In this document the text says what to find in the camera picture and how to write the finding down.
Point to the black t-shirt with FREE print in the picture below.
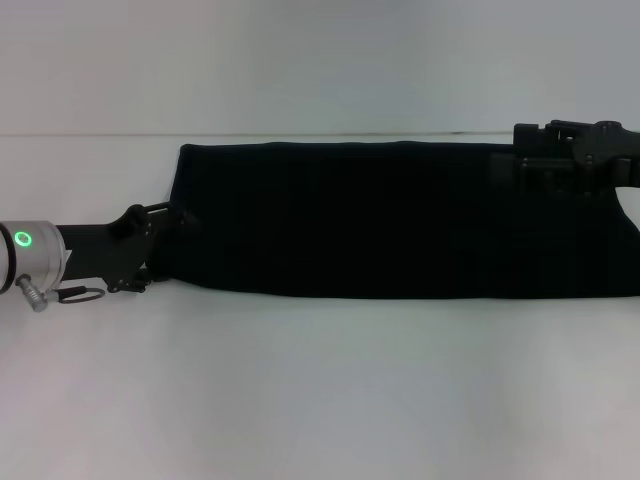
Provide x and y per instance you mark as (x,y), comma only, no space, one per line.
(375,220)

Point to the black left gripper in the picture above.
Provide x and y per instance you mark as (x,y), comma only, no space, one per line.
(100,252)

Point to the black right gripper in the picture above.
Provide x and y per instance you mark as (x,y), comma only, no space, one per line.
(610,145)

